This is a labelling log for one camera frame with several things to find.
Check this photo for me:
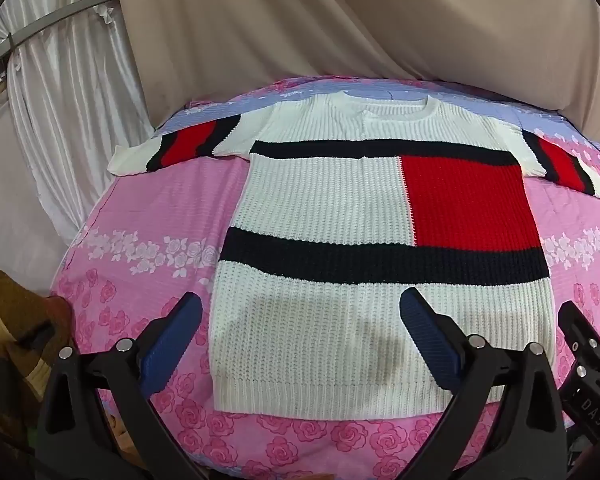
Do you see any white red black knit sweater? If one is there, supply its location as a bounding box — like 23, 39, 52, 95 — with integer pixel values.
107, 94, 600, 418

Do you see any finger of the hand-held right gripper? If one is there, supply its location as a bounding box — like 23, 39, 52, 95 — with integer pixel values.
557, 301, 600, 377

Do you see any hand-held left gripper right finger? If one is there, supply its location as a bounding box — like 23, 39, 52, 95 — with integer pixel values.
399, 287, 567, 480

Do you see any pink floral blanket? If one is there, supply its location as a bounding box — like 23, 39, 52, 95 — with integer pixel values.
50, 75, 600, 480

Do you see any white satin curtain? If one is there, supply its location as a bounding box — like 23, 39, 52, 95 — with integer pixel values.
0, 0, 156, 266

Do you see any grey metal rod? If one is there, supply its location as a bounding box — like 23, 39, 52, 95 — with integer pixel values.
0, 0, 119, 80

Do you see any brown patterned cloth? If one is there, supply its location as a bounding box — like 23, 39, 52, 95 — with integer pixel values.
0, 267, 77, 461

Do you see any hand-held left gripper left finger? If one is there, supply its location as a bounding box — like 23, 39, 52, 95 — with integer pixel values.
35, 291, 216, 480

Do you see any beige cloth backdrop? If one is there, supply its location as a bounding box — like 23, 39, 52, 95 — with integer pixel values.
115, 0, 600, 128

